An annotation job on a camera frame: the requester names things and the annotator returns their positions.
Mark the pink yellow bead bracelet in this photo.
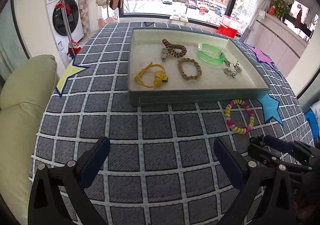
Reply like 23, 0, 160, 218
223, 98, 256, 135

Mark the braided tan bracelet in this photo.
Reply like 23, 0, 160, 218
177, 57, 203, 81

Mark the green translucent bangle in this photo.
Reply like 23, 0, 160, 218
196, 43, 226, 66

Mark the brown coil hair tie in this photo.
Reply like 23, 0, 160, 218
162, 38, 188, 58

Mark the yellow hair tie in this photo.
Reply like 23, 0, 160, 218
134, 62, 169, 89

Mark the black claw hair clip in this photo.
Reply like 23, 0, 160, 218
250, 135, 265, 147

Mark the silver star hair pin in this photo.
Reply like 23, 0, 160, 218
224, 58, 231, 67

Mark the teal jewelry tray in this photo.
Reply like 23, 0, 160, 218
128, 28, 270, 107

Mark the green sofa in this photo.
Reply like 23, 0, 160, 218
1, 55, 59, 224

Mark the red bucket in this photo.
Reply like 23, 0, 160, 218
218, 15, 242, 38

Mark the potted green plant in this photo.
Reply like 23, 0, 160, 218
267, 0, 293, 21

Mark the small wooden stool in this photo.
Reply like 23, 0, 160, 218
169, 14, 189, 26

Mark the red mop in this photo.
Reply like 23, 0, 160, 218
55, 0, 81, 59

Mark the white washing machine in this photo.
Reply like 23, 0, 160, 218
45, 0, 84, 54

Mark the slipper rack stand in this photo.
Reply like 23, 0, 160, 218
96, 0, 123, 28

